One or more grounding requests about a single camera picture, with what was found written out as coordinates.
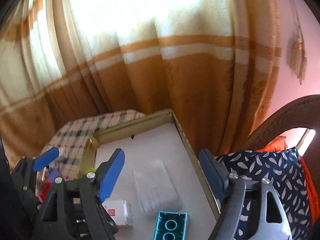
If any brown wicker chair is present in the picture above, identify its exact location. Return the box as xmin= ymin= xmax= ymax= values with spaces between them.
xmin=240 ymin=94 xmax=320 ymax=191

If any clear plastic case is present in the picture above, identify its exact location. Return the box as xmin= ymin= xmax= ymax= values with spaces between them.
xmin=133 ymin=160 xmax=182 ymax=216

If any plaid tablecloth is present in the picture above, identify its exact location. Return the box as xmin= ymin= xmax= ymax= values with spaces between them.
xmin=41 ymin=110 xmax=145 ymax=180

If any orange cream patterned curtain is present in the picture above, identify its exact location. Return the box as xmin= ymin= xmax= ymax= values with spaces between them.
xmin=1 ymin=0 xmax=281 ymax=166

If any orange cushion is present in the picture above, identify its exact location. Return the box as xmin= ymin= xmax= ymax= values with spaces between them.
xmin=256 ymin=135 xmax=319 ymax=225

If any gold metal tin tray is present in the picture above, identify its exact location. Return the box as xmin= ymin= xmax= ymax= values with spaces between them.
xmin=80 ymin=109 xmax=220 ymax=239

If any curtain tieback tassel cord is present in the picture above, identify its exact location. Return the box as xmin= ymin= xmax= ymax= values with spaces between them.
xmin=288 ymin=0 xmax=308 ymax=85

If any green toy brick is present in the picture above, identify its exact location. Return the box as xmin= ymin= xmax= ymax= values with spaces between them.
xmin=84 ymin=168 xmax=97 ymax=175

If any white small carton box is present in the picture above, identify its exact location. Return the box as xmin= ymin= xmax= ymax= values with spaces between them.
xmin=102 ymin=199 xmax=133 ymax=226

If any purple rectangular block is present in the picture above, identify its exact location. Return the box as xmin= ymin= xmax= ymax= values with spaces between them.
xmin=46 ymin=169 xmax=61 ymax=184

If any red toy brick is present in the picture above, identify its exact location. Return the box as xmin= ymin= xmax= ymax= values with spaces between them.
xmin=38 ymin=181 xmax=51 ymax=202

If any teal toy brick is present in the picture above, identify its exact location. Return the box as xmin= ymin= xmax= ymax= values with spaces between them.
xmin=153 ymin=211 xmax=188 ymax=240

